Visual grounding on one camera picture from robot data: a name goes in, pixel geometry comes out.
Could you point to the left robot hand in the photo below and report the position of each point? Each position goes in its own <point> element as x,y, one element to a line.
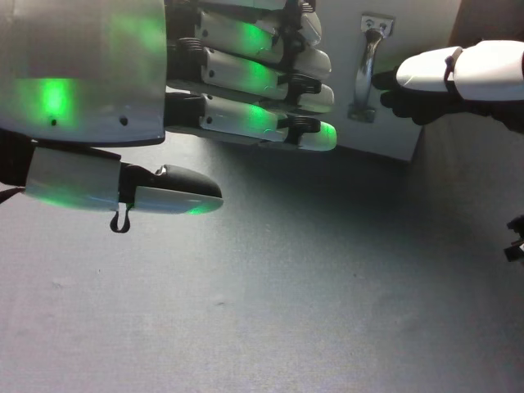
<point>82,61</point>

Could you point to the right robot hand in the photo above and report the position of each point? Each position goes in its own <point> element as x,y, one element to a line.
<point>483,69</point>

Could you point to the cabinet door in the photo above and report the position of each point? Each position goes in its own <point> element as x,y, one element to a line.
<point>393,139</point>

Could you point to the light wooden box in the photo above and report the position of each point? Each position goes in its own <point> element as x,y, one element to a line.
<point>491,20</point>

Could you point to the grey table cloth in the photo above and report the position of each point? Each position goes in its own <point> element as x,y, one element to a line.
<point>245,319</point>

